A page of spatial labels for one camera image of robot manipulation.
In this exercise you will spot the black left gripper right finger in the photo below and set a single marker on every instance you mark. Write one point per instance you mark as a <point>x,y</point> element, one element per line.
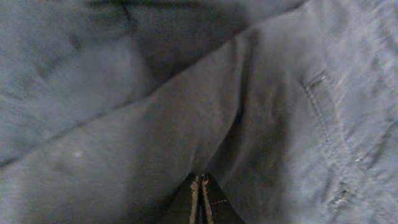
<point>215,207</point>

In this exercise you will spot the dark blue denim shorts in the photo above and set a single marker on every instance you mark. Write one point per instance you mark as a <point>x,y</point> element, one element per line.
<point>108,106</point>

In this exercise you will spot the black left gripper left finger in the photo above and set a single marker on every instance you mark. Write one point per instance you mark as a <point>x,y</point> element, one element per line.
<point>184,207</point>

